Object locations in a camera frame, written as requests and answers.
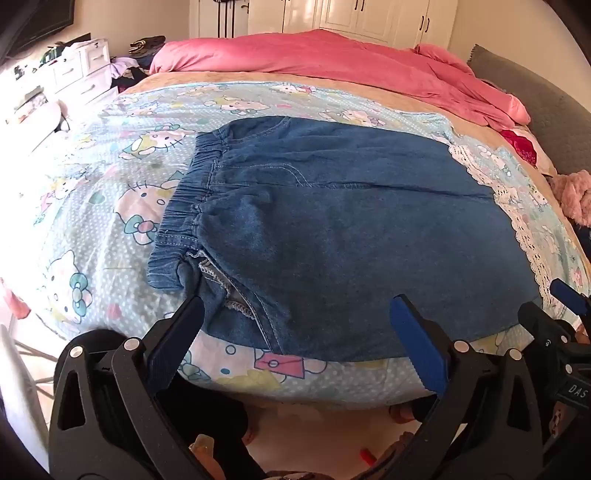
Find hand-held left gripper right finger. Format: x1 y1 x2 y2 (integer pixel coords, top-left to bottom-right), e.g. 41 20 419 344
369 295 557 480

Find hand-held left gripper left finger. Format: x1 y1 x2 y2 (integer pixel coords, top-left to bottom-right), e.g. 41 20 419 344
48 295 213 480

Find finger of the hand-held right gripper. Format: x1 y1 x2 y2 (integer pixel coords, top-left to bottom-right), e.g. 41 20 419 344
517 301 573 370
549 278 591 326

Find blue denim pants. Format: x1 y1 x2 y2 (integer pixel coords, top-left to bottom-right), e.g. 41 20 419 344
147 115 561 365

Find dark blue cloth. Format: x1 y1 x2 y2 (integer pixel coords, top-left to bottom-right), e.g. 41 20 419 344
576 222 591 261

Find pink fluffy cloth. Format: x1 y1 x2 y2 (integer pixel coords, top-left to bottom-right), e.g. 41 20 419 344
549 170 591 222

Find cartoon printed blue bedsheet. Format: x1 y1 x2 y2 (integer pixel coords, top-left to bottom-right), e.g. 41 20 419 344
0 80 591 411

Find red cloth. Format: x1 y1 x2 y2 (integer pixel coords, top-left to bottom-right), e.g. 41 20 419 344
501 129 539 167

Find grey padded headboard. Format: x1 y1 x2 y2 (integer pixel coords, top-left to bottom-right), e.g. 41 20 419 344
466 45 591 178

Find pile of clothes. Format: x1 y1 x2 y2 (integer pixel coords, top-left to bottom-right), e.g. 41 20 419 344
111 36 167 93

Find white drawer chest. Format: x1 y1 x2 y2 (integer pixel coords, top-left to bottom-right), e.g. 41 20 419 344
46 39 116 107

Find pink duvet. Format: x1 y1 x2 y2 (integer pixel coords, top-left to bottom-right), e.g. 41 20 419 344
148 28 532 132

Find white wardrobe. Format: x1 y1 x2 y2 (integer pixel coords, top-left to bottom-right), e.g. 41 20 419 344
198 0 458 49

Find black television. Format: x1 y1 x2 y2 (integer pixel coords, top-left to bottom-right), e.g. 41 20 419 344
0 0 75 65

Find black hanging straps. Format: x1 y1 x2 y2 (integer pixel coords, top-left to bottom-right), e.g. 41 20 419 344
210 0 250 35

